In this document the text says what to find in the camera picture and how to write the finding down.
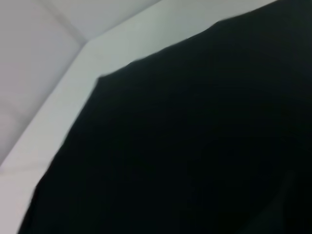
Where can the black shirt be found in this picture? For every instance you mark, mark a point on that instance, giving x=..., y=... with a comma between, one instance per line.
x=195, y=146

